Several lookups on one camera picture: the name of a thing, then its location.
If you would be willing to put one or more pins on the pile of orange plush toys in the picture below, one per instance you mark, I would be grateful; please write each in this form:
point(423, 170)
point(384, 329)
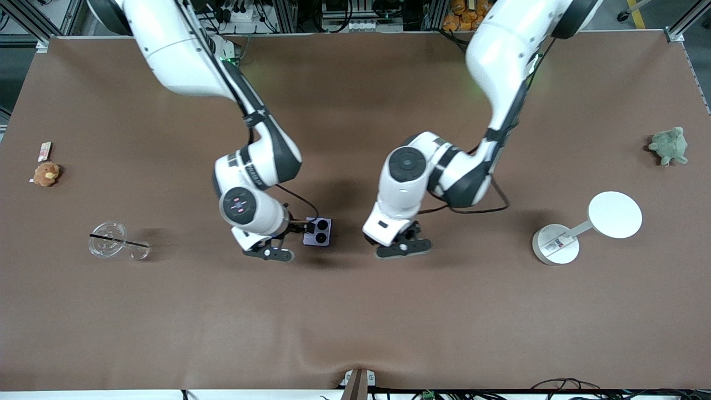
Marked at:
point(461, 16)

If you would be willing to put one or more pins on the metal table edge bracket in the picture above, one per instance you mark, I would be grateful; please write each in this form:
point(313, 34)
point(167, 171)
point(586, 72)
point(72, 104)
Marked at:
point(356, 384)

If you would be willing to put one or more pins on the aluminium frame post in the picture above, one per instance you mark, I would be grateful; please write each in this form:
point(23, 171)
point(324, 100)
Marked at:
point(686, 25)
point(33, 19)

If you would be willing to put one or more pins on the black drinking straw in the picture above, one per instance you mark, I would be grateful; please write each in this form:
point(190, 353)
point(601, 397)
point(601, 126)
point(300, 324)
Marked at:
point(119, 241)

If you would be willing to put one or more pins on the brown bear plush toy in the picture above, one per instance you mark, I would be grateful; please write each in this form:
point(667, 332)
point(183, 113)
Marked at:
point(46, 174)

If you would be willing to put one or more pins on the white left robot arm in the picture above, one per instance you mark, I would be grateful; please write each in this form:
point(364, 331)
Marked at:
point(500, 50)

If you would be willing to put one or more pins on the small paper tag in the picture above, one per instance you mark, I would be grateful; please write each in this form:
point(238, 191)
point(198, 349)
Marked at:
point(44, 151)

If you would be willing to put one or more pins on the white power strip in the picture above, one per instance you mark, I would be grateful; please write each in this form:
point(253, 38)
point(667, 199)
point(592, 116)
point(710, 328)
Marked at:
point(241, 14)

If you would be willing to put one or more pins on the lavender flip phone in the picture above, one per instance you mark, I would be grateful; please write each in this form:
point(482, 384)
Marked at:
point(321, 236)

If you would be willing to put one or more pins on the clear plastic cup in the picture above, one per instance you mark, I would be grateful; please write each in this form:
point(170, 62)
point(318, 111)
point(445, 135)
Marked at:
point(105, 247)

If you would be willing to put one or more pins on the green turtle plush toy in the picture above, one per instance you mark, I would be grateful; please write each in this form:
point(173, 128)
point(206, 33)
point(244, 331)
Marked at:
point(669, 145)

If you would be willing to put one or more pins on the white round desk lamp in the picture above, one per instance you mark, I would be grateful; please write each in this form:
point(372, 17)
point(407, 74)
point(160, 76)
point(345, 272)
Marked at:
point(614, 214)

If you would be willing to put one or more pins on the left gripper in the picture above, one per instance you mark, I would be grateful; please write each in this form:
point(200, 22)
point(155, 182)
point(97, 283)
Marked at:
point(410, 234)

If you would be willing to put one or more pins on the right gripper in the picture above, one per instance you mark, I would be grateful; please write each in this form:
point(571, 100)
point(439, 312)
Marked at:
point(295, 226)

